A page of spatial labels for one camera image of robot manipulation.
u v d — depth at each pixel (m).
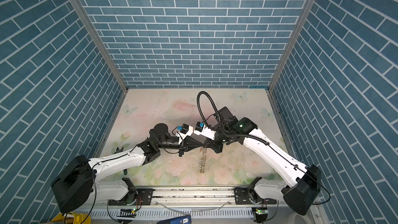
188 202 0.74
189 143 0.66
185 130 0.62
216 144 0.62
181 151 0.64
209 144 0.68
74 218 0.63
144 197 0.74
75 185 0.41
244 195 0.74
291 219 0.68
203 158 0.84
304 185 0.38
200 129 0.61
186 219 0.65
